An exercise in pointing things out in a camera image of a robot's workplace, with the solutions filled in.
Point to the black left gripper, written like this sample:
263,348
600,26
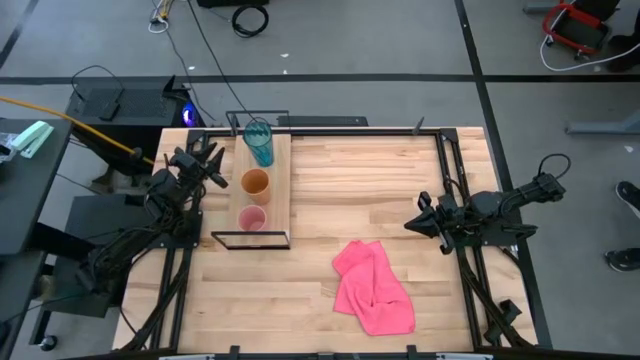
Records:
189,161

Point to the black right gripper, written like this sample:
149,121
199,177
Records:
446,217

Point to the orange plastic cup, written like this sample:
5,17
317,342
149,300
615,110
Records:
256,186

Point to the teal transparent tumbler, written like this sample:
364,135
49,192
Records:
259,142

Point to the pink plastic cup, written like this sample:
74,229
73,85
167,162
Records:
252,219

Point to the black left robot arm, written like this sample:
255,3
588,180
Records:
165,195

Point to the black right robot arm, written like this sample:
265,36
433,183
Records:
487,205

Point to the pink knitted towel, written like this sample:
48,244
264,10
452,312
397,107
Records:
372,290

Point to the black computer tower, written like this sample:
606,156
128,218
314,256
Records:
140,102

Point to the black power strip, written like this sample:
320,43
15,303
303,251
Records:
320,121

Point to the mint green stapler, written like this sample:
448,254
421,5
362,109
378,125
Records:
32,137

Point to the black desk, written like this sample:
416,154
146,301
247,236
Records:
30,200

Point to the grey table foot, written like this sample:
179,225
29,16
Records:
600,127

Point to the person's shoe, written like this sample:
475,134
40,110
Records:
630,196
625,260

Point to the black caster wheel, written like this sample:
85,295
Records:
48,343

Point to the black table frame rails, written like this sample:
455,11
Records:
350,133

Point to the black clamp bracket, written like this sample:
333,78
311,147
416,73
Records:
511,311

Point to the red frame cart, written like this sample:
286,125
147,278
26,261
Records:
580,32

